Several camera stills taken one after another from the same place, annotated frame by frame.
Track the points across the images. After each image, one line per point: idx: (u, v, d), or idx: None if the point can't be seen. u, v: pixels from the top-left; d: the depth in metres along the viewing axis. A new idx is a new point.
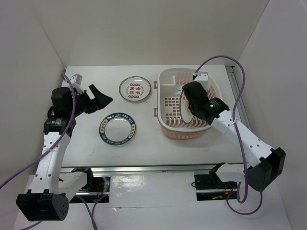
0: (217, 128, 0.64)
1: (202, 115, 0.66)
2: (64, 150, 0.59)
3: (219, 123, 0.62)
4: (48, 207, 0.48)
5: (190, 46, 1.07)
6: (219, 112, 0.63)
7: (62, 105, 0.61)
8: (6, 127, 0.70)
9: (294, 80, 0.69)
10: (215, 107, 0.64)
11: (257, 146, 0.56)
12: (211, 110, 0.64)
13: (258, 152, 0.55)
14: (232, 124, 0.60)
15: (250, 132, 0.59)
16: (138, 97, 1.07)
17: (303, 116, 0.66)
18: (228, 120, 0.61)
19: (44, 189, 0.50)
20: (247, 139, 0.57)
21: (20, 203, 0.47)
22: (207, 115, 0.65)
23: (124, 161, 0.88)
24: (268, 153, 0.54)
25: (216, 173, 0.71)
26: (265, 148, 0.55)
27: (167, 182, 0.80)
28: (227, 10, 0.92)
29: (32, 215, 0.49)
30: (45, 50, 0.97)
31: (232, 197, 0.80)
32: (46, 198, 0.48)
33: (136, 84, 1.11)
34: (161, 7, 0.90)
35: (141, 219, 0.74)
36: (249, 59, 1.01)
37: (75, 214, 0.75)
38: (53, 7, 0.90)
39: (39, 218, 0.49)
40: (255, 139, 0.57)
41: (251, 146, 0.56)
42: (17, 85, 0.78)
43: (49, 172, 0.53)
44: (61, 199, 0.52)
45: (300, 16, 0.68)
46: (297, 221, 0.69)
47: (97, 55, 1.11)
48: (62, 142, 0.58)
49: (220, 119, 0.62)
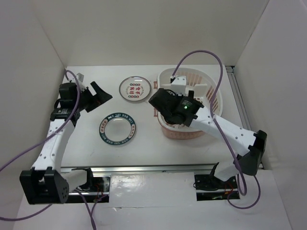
0: (197, 128, 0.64)
1: (179, 120, 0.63)
2: (67, 136, 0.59)
3: (200, 123, 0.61)
4: (50, 187, 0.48)
5: (190, 46, 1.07)
6: (196, 112, 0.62)
7: (67, 97, 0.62)
8: (7, 126, 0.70)
9: (295, 80, 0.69)
10: (189, 108, 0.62)
11: (242, 136, 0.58)
12: (187, 114, 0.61)
13: (244, 141, 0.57)
14: (213, 120, 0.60)
15: (230, 123, 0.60)
16: (138, 97, 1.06)
17: (303, 116, 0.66)
18: (207, 119, 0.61)
19: (47, 166, 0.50)
20: (230, 132, 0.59)
21: (23, 180, 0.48)
22: (184, 119, 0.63)
23: (124, 161, 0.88)
24: (253, 139, 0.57)
25: (215, 174, 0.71)
26: (249, 135, 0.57)
27: (167, 181, 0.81)
28: (227, 10, 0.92)
29: (36, 194, 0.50)
30: (45, 49, 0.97)
31: (232, 197, 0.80)
32: (47, 176, 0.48)
33: (136, 84, 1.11)
34: (161, 6, 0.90)
35: (141, 219, 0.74)
36: (249, 59, 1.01)
37: (75, 214, 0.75)
38: (53, 7, 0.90)
39: (41, 198, 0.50)
40: (237, 129, 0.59)
41: (236, 137, 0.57)
42: (17, 84, 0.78)
43: (53, 152, 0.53)
44: (62, 181, 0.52)
45: (300, 16, 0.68)
46: (297, 221, 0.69)
47: (97, 55, 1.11)
48: (67, 127, 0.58)
49: (199, 118, 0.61)
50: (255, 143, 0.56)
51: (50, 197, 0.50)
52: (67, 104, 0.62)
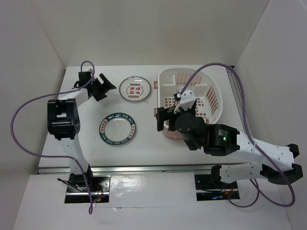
0: (234, 155, 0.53)
1: (217, 152, 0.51)
2: (81, 100, 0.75)
3: (242, 152, 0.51)
4: (70, 111, 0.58)
5: (190, 46, 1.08)
6: (235, 142, 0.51)
7: (85, 79, 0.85)
8: (6, 126, 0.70)
9: (295, 80, 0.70)
10: (228, 137, 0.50)
11: (282, 155, 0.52)
12: (229, 145, 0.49)
13: (288, 160, 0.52)
14: (255, 146, 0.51)
15: (267, 144, 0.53)
16: (138, 97, 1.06)
17: (303, 117, 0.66)
18: (248, 145, 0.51)
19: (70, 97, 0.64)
20: (272, 153, 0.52)
21: (49, 105, 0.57)
22: (223, 151, 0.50)
23: (124, 161, 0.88)
24: (292, 156, 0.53)
25: (222, 180, 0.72)
26: (287, 152, 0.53)
27: (167, 181, 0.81)
28: (227, 10, 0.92)
29: (54, 119, 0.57)
30: (45, 49, 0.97)
31: (233, 198, 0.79)
32: (70, 101, 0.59)
33: (136, 84, 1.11)
34: (161, 6, 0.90)
35: (142, 219, 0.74)
36: (249, 59, 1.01)
37: (75, 214, 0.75)
38: (53, 7, 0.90)
39: (58, 122, 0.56)
40: (275, 148, 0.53)
41: (279, 158, 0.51)
42: (17, 84, 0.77)
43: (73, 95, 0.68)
44: (76, 117, 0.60)
45: (300, 16, 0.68)
46: (296, 221, 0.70)
47: (97, 55, 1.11)
48: (82, 92, 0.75)
49: (242, 147, 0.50)
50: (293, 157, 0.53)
51: (66, 121, 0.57)
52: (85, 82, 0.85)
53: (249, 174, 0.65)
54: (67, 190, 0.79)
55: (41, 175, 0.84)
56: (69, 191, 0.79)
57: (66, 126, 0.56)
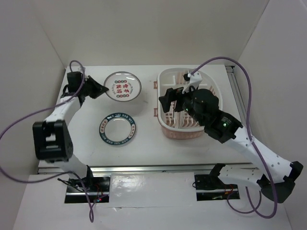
0: (229, 145, 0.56)
1: (214, 135, 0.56)
2: (73, 111, 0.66)
3: (236, 143, 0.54)
4: (60, 137, 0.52)
5: (190, 46, 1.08)
6: (234, 132, 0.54)
7: (74, 82, 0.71)
8: (6, 125, 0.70)
9: (295, 80, 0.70)
10: (229, 126, 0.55)
11: (278, 165, 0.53)
12: (226, 132, 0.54)
13: (281, 171, 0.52)
14: (252, 143, 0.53)
15: (267, 148, 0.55)
16: (129, 96, 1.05)
17: (303, 117, 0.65)
18: (244, 140, 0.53)
19: (59, 118, 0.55)
20: (267, 157, 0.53)
21: (36, 129, 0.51)
22: (219, 136, 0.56)
23: (124, 161, 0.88)
24: (289, 170, 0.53)
25: (219, 177, 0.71)
26: (285, 164, 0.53)
27: (167, 181, 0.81)
28: (227, 10, 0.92)
29: (42, 144, 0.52)
30: (45, 50, 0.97)
31: (232, 197, 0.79)
32: (59, 124, 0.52)
33: (123, 80, 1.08)
34: (162, 6, 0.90)
35: (142, 219, 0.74)
36: (249, 59, 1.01)
37: (75, 214, 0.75)
38: (53, 7, 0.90)
39: (46, 149, 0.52)
40: (274, 156, 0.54)
41: (273, 166, 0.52)
42: (17, 84, 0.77)
43: (62, 111, 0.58)
44: (69, 137, 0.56)
45: (299, 16, 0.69)
46: (296, 221, 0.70)
47: (97, 55, 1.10)
48: (74, 100, 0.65)
49: (238, 138, 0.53)
50: (290, 173, 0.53)
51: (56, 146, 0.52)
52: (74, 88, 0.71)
53: (247, 179, 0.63)
54: (67, 190, 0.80)
55: (41, 175, 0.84)
56: (69, 191, 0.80)
57: (55, 156, 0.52)
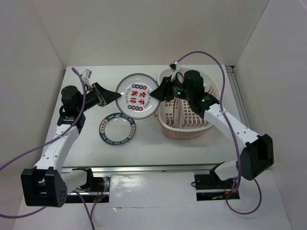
0: (208, 120, 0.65)
1: (195, 109, 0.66)
2: (71, 141, 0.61)
3: (210, 115, 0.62)
4: (50, 187, 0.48)
5: (189, 46, 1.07)
6: (210, 105, 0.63)
7: (71, 106, 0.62)
8: (7, 125, 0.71)
9: (294, 80, 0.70)
10: (207, 101, 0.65)
11: (244, 132, 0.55)
12: (203, 106, 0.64)
13: (245, 137, 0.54)
14: (222, 114, 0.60)
15: (238, 121, 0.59)
16: (142, 109, 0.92)
17: (303, 117, 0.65)
18: (217, 111, 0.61)
19: (49, 166, 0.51)
20: (235, 126, 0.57)
21: (24, 176, 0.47)
22: (199, 109, 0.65)
23: (124, 161, 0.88)
24: (254, 139, 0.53)
25: (216, 171, 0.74)
26: (252, 134, 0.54)
27: (167, 181, 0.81)
28: (227, 10, 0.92)
29: (32, 194, 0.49)
30: (45, 49, 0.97)
31: (232, 197, 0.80)
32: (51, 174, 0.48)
33: (141, 86, 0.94)
34: (161, 6, 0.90)
35: (141, 219, 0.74)
36: (249, 59, 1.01)
37: (75, 214, 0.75)
38: (53, 7, 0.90)
39: (37, 200, 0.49)
40: (242, 126, 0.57)
41: (238, 132, 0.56)
42: (17, 84, 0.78)
43: (56, 153, 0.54)
44: (62, 184, 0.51)
45: (299, 16, 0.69)
46: (296, 221, 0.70)
47: (97, 55, 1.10)
48: (71, 131, 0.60)
49: (210, 110, 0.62)
50: (255, 142, 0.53)
51: (46, 197, 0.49)
52: (73, 111, 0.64)
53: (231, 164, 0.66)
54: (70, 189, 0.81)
55: None
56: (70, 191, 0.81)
57: (48, 205, 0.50)
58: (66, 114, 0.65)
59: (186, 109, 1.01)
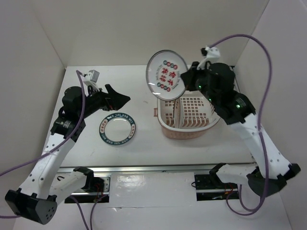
0: (236, 131, 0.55)
1: (224, 115, 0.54)
2: (63, 155, 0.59)
3: (242, 129, 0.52)
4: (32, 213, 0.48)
5: (189, 45, 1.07)
6: (246, 116, 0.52)
7: (71, 109, 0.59)
8: (7, 126, 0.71)
9: (294, 81, 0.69)
10: (242, 109, 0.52)
11: (277, 161, 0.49)
12: (236, 114, 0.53)
13: (278, 168, 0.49)
14: (258, 133, 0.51)
15: (272, 143, 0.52)
16: (169, 91, 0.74)
17: (303, 118, 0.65)
18: (252, 128, 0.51)
19: (32, 192, 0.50)
20: (269, 151, 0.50)
21: (7, 199, 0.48)
22: (229, 116, 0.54)
23: (124, 161, 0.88)
24: (287, 170, 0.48)
25: (217, 174, 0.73)
26: (284, 164, 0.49)
27: (167, 181, 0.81)
28: (227, 10, 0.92)
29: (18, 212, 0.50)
30: (45, 50, 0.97)
31: (232, 197, 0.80)
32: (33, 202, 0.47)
33: (172, 64, 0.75)
34: (161, 6, 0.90)
35: (140, 219, 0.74)
36: (249, 59, 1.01)
37: (75, 214, 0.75)
38: (53, 8, 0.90)
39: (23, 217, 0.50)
40: (276, 151, 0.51)
41: (272, 161, 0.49)
42: (17, 85, 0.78)
43: (42, 176, 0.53)
44: (48, 205, 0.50)
45: (299, 16, 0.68)
46: (296, 222, 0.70)
47: (97, 55, 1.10)
48: (63, 147, 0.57)
49: (246, 124, 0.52)
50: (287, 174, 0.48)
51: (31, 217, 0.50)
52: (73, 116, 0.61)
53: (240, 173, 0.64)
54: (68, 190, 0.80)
55: None
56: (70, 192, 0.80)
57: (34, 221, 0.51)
58: (65, 118, 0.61)
59: (186, 109, 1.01)
